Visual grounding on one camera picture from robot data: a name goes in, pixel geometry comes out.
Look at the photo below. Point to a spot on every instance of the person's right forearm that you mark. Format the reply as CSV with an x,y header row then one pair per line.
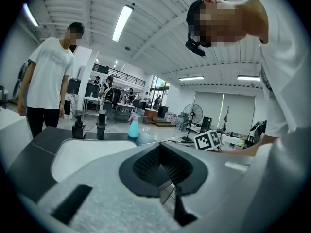
x,y
252,149

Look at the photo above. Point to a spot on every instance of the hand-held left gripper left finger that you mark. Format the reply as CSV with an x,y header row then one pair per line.
x,y
109,203

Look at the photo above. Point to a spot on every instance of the white sink basin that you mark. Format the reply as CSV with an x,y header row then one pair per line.
x,y
80,159

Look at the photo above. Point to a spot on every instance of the black faucet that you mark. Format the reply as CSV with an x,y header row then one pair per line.
x,y
101,125

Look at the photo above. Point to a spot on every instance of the black soap dispenser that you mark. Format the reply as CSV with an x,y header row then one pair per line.
x,y
78,128

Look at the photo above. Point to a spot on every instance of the black head-mounted camera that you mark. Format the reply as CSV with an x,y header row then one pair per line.
x,y
195,48

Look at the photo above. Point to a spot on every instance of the grey roller blinds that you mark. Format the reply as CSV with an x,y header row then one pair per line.
x,y
224,110

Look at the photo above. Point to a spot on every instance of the black floor fan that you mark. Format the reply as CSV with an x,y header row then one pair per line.
x,y
193,114

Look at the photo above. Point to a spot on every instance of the person's white shirt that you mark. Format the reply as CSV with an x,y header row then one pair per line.
x,y
284,57

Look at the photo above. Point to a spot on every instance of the teal spray bottle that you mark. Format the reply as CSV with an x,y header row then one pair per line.
x,y
133,127

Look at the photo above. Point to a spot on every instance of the black-topped sink table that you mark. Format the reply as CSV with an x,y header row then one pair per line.
x,y
36,152

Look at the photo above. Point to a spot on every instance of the black box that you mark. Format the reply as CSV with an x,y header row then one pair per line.
x,y
206,124

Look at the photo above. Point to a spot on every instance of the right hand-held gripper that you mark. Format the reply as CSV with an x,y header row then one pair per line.
x,y
207,140

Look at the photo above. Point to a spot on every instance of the wooden coat rack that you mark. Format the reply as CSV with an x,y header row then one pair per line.
x,y
226,120

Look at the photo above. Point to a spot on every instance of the long ceiling light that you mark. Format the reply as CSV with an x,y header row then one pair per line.
x,y
191,78
30,14
248,78
122,23

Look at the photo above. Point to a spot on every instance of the black mezzanine railing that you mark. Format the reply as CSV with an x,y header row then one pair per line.
x,y
121,75

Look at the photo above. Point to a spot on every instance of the white bathtub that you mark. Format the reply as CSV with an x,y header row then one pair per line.
x,y
12,139

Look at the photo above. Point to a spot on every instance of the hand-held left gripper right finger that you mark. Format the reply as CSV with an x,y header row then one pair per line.
x,y
218,193

